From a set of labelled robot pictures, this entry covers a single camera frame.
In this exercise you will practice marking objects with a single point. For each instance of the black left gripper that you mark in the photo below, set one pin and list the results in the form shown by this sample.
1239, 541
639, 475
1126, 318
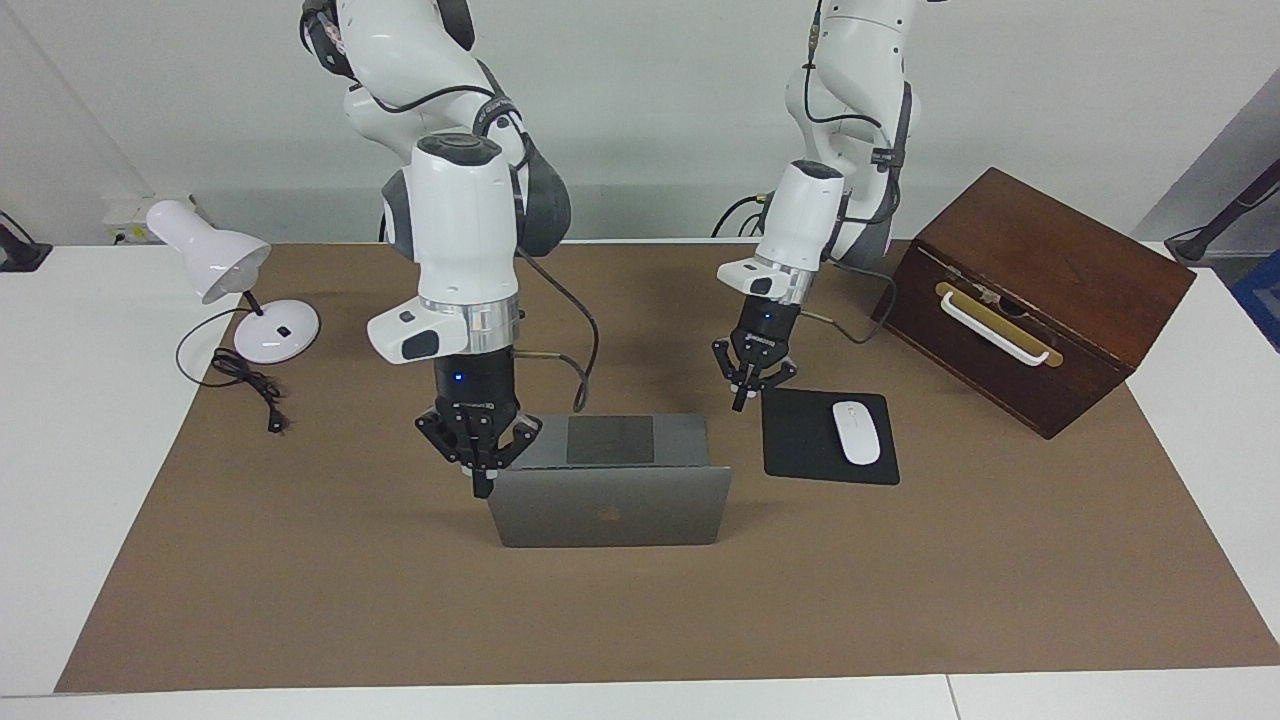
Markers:
765, 335

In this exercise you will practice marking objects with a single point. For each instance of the grey laptop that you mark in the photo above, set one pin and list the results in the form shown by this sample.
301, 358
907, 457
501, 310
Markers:
610, 510

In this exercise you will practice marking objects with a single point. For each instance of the brown table mat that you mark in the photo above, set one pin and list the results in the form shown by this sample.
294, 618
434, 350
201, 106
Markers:
300, 560

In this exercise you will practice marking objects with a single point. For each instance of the black stand with pole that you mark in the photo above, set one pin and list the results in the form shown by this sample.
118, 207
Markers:
1215, 230

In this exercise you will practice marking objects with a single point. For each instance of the blue object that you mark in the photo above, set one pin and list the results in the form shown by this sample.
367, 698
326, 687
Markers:
1262, 300

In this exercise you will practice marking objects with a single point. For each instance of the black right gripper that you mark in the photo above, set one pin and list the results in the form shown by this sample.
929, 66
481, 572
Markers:
475, 385

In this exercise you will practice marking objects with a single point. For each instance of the white desk lamp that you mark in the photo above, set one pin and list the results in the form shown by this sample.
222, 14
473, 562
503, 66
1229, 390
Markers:
210, 250

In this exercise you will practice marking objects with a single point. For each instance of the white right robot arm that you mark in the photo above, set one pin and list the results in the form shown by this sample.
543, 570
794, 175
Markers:
460, 220

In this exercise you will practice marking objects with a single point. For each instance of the white power strip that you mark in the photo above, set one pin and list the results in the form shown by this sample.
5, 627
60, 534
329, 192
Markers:
125, 215

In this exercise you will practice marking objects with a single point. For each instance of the black stand foot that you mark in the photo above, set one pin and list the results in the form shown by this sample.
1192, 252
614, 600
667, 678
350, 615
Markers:
20, 255

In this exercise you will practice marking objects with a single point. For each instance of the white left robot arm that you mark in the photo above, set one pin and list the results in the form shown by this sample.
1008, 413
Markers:
860, 60

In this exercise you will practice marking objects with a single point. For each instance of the black mouse pad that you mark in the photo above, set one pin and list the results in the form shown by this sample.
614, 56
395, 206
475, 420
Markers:
800, 440

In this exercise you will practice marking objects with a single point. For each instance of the white computer mouse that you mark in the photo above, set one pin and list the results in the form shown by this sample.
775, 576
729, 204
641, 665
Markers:
856, 432

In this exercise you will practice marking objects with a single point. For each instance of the dark brown wooden box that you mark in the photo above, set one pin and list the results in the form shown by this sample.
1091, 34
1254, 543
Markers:
1000, 370

